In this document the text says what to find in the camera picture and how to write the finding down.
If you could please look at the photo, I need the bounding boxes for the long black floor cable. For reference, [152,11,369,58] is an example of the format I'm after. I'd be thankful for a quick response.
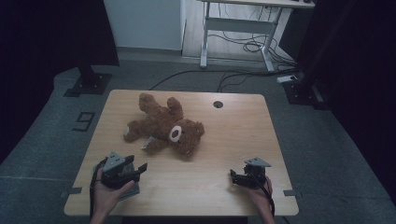
[148,68,297,91]

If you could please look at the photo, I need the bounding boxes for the white power strip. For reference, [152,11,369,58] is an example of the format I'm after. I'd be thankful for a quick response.
[276,75,299,84]

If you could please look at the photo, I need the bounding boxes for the black curtain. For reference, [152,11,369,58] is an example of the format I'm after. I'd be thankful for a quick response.
[278,0,396,202]
[0,0,120,164]

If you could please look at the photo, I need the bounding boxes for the person's left hand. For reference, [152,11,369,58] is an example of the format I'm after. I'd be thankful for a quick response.
[92,169,135,216]

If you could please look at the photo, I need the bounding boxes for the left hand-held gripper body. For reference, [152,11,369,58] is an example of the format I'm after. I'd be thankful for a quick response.
[100,151,140,189]

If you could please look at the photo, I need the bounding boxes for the tangled black floor cables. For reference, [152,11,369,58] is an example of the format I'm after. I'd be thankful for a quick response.
[207,31,297,68]

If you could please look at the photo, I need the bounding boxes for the person's right hand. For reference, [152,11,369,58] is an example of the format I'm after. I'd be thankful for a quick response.
[247,176,275,213]

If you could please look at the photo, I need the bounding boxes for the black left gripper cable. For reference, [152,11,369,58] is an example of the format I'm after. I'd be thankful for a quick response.
[89,158,108,219]

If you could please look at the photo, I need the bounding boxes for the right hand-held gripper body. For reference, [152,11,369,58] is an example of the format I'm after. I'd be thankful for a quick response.
[241,157,272,189]

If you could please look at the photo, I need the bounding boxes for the brown plush teddy bear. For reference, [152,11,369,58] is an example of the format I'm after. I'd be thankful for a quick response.
[122,92,205,158]

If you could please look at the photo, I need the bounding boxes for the black stand base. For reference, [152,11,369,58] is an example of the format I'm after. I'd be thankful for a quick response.
[282,74,332,112]
[64,63,113,98]

